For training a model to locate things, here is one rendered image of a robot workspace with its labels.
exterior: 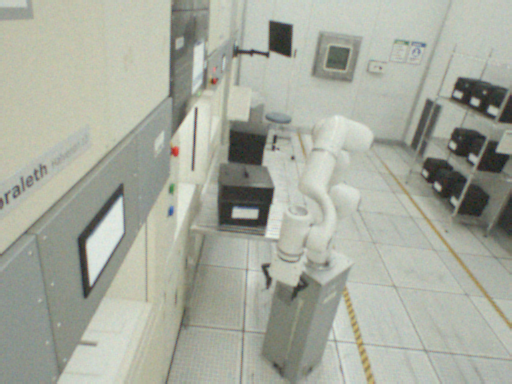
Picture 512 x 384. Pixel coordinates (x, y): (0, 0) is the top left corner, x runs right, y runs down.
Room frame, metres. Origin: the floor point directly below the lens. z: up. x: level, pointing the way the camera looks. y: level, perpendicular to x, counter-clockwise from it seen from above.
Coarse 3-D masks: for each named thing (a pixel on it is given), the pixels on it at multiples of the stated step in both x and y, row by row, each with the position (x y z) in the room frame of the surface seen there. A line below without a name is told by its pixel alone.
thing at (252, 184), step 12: (228, 168) 1.86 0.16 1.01; (240, 168) 1.88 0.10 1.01; (252, 168) 1.91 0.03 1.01; (264, 168) 1.93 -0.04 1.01; (228, 180) 1.71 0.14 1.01; (240, 180) 1.72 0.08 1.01; (252, 180) 1.75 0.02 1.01; (264, 180) 1.77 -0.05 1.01; (228, 192) 1.65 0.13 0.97; (240, 192) 1.66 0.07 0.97; (252, 192) 1.68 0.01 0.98; (264, 192) 1.69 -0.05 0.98
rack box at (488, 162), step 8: (472, 144) 3.66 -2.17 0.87; (480, 144) 3.54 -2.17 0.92; (488, 144) 3.50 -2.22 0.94; (496, 144) 3.53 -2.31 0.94; (472, 152) 3.61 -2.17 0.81; (488, 152) 3.41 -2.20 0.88; (496, 152) 3.41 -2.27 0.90; (472, 160) 3.55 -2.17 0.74; (480, 160) 3.44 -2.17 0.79; (488, 160) 3.41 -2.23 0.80; (496, 160) 3.41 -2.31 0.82; (504, 160) 3.42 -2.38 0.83; (480, 168) 3.42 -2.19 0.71; (488, 168) 3.42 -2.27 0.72; (496, 168) 3.42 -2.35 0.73
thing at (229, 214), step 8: (224, 208) 1.65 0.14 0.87; (232, 208) 1.66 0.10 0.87; (240, 208) 1.67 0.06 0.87; (248, 208) 1.68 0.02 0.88; (256, 208) 1.69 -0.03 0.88; (264, 208) 1.70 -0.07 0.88; (224, 216) 1.66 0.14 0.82; (232, 216) 1.66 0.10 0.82; (240, 216) 1.67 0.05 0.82; (248, 216) 1.68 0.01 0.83; (256, 216) 1.69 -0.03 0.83; (264, 216) 1.70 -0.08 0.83; (224, 224) 1.66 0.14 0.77; (232, 224) 1.66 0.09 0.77; (240, 224) 1.67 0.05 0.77; (248, 224) 1.68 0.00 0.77; (256, 224) 1.69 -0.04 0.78; (264, 224) 1.70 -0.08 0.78
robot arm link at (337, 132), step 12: (336, 120) 1.14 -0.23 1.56; (348, 120) 1.21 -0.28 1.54; (324, 132) 1.12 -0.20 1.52; (336, 132) 1.11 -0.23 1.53; (348, 132) 1.16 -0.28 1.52; (360, 132) 1.22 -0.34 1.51; (324, 144) 1.08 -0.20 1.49; (336, 144) 1.09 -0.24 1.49; (348, 144) 1.19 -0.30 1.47; (360, 144) 1.21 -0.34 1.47; (372, 144) 1.25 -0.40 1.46; (336, 156) 1.07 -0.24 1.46
